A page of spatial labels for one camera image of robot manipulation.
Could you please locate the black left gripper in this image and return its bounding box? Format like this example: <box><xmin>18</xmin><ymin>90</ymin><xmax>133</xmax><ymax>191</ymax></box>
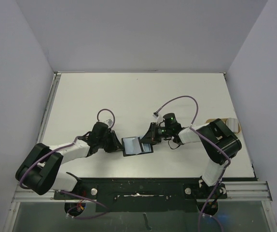
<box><xmin>98</xmin><ymin>130</ymin><xmax>124</xmax><ymax>153</ymax></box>

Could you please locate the white card with black stripe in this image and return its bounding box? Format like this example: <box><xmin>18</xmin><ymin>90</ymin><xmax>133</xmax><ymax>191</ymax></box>
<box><xmin>142</xmin><ymin>144</ymin><xmax>152</xmax><ymax>153</ymax></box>

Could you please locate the black leather card holder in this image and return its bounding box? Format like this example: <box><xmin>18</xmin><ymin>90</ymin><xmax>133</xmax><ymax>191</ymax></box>
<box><xmin>122</xmin><ymin>136</ymin><xmax>153</xmax><ymax>157</ymax></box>

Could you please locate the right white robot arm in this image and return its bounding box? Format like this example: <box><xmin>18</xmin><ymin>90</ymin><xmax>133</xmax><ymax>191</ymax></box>
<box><xmin>140</xmin><ymin>113</ymin><xmax>242</xmax><ymax>198</ymax></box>

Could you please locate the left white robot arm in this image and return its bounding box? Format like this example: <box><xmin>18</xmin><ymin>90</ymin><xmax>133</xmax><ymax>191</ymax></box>
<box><xmin>15</xmin><ymin>121</ymin><xmax>124</xmax><ymax>199</ymax></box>

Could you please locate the beige card tray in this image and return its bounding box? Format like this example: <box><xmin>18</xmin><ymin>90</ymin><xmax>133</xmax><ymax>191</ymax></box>
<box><xmin>206</xmin><ymin>117</ymin><xmax>241</xmax><ymax>134</ymax></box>

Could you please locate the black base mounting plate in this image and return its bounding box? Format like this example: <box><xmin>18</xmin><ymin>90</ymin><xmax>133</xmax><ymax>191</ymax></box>
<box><xmin>54</xmin><ymin>178</ymin><xmax>227</xmax><ymax>213</ymax></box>

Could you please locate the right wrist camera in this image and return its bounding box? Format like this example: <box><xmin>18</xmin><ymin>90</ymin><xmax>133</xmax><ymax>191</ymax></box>
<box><xmin>153</xmin><ymin>112</ymin><xmax>163</xmax><ymax>125</ymax></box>

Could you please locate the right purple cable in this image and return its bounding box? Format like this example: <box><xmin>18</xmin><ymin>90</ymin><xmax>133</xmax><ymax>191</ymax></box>
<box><xmin>152</xmin><ymin>96</ymin><xmax>231</xmax><ymax>232</ymax></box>

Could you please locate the purple cable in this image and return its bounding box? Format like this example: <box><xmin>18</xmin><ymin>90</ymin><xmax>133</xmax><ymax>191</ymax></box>
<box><xmin>152</xmin><ymin>96</ymin><xmax>231</xmax><ymax>232</ymax></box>
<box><xmin>19</xmin><ymin>108</ymin><xmax>116</xmax><ymax>220</ymax></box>

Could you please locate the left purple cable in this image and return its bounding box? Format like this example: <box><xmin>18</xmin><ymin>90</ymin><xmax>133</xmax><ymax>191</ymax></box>
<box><xmin>19</xmin><ymin>108</ymin><xmax>116</xmax><ymax>220</ymax></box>

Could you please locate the right aluminium rail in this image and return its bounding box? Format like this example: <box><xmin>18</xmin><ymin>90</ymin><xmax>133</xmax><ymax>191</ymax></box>
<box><xmin>224</xmin><ymin>181</ymin><xmax>272</xmax><ymax>201</ymax></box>

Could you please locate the aluminium rail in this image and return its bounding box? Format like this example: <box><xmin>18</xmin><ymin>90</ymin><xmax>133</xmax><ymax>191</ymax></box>
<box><xmin>224</xmin><ymin>181</ymin><xmax>272</xmax><ymax>201</ymax></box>
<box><xmin>15</xmin><ymin>72</ymin><xmax>62</xmax><ymax>195</ymax></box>

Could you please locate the left aluminium rail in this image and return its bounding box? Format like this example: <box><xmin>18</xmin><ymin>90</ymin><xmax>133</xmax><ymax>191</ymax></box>
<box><xmin>15</xmin><ymin>72</ymin><xmax>62</xmax><ymax>195</ymax></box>

